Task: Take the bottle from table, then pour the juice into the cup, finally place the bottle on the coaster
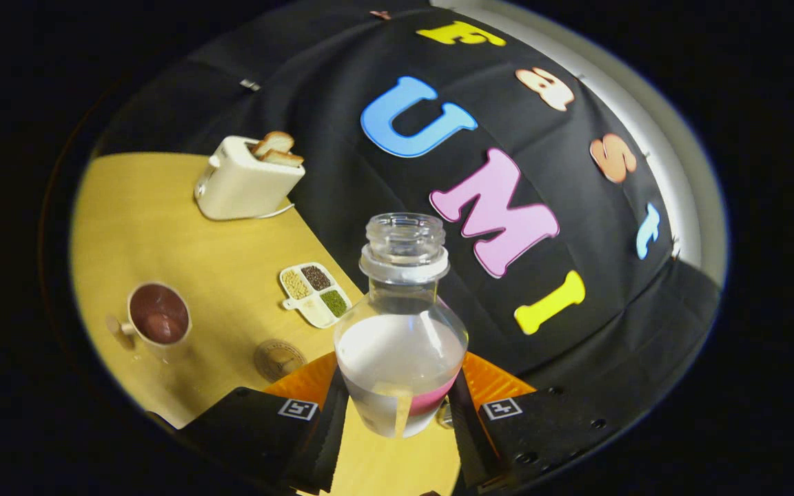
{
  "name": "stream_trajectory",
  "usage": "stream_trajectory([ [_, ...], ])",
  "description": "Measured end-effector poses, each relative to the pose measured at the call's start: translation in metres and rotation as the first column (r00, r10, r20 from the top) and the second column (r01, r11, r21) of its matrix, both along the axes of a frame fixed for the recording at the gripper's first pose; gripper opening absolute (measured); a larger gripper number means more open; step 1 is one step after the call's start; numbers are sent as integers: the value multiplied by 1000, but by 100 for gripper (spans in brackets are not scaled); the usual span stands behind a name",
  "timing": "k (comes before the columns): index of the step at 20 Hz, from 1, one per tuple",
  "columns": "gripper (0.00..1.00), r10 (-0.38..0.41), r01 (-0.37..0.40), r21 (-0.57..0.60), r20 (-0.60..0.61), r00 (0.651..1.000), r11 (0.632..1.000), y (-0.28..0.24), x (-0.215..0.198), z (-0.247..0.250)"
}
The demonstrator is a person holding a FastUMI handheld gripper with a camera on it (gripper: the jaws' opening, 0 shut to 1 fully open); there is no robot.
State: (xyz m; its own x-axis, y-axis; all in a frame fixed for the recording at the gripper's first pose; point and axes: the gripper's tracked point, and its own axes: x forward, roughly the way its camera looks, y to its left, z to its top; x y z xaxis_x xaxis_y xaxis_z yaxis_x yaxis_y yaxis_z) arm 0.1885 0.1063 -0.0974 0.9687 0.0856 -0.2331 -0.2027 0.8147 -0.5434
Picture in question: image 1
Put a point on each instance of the white toaster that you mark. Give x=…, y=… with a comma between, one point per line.
x=242, y=186

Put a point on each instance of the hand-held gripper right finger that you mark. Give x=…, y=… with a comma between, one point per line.
x=467, y=441

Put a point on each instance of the silver metal clip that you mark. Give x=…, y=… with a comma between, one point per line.
x=250, y=85

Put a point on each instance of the wooden table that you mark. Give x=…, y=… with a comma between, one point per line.
x=218, y=255

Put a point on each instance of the white divided grain dish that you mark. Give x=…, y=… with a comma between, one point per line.
x=314, y=310

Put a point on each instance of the toast slice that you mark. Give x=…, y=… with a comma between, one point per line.
x=273, y=142
x=285, y=158

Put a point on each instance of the round cork coaster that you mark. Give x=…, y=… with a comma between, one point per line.
x=278, y=359

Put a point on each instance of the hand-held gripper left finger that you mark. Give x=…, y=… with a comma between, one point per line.
x=328, y=448

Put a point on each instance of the black backdrop cloth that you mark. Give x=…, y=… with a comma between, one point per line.
x=611, y=331

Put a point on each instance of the pink clip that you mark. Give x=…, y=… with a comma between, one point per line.
x=380, y=14

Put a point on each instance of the clear plastic juice bottle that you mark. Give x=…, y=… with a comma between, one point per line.
x=400, y=358

